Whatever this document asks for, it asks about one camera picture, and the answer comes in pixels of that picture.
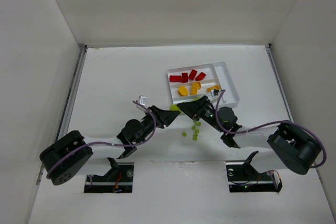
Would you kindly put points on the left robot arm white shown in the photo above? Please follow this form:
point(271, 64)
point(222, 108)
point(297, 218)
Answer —
point(67, 156)

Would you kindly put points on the yellow rounded lego piece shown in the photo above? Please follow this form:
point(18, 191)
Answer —
point(182, 91)

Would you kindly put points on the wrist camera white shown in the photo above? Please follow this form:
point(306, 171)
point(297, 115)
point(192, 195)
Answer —
point(214, 93)
point(141, 100)

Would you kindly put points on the white divided tray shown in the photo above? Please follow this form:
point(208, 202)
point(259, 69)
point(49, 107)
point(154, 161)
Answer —
point(217, 74)

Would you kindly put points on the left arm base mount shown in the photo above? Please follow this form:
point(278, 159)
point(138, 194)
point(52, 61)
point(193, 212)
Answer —
point(118, 179)

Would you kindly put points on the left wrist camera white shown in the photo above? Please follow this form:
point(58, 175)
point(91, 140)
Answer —
point(141, 100)

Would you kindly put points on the right aluminium rail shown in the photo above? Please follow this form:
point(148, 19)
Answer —
point(280, 86)

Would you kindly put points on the yellow lego brick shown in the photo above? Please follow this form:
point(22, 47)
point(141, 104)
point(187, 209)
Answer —
point(213, 88)

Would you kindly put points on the large lime green lego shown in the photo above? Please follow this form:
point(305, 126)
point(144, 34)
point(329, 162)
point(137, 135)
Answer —
point(174, 107)

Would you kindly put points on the red rounded lego brick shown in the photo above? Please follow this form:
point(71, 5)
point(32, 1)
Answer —
point(200, 76)

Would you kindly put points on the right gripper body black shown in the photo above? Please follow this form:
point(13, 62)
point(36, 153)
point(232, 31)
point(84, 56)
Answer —
point(200, 107)

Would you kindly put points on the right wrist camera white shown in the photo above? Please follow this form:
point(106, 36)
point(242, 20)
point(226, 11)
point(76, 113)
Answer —
point(214, 93)

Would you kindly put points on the left aluminium rail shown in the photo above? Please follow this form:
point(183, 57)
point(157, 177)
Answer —
point(71, 97)

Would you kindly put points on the aluminium rail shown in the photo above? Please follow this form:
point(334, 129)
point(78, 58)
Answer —
point(280, 86)
point(71, 97)

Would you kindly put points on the red curved lego piece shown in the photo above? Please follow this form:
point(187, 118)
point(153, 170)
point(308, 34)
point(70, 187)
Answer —
point(192, 74)

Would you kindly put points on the yellow and red lego stack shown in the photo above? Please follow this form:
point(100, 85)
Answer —
point(196, 86)

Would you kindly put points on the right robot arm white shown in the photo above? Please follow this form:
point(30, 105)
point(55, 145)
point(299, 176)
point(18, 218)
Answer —
point(286, 144)

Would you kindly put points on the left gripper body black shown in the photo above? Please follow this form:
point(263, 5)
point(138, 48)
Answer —
point(158, 115)

